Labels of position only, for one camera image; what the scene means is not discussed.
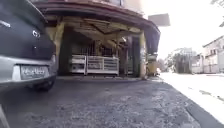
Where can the pale building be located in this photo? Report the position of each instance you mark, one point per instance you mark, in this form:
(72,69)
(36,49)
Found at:
(211,56)

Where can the distant trees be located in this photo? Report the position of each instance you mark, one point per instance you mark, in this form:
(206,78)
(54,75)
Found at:
(180,61)

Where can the blank sign board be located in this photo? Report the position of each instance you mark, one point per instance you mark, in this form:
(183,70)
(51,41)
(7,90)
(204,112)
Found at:
(159,19)

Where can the dark parked car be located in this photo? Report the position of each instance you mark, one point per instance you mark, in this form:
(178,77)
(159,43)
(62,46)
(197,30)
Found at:
(23,40)

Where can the building with brown awning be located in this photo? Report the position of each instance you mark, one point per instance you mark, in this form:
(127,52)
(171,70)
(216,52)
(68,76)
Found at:
(100,30)

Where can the white metal gate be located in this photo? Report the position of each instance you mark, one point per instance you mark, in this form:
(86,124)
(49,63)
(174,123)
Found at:
(96,64)

